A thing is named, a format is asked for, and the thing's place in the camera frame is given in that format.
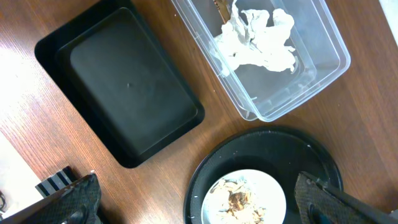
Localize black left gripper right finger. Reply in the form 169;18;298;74
294;172;397;224

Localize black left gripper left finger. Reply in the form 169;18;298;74
1;174;101;224

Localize grey plate with food scraps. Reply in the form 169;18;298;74
201;169;287;224

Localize food scraps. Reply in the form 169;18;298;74
210;179;266;224

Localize white napkin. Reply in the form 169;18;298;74
211;1;297;77

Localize brown gold snack wrapper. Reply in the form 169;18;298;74
213;0;231;24

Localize clear plastic waste bin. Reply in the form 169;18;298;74
172;0;351;122

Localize black striped base block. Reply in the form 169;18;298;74
35;166;77;198

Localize round black serving tray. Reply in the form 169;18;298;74
183;126;343;224

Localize black rectangular bin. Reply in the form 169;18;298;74
34;1;205;168

